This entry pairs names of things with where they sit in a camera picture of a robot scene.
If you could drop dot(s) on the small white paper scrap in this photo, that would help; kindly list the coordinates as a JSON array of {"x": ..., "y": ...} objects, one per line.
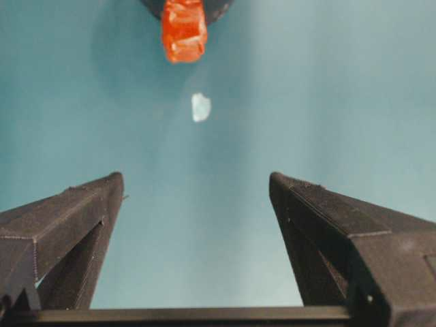
[{"x": 201, "y": 107}]

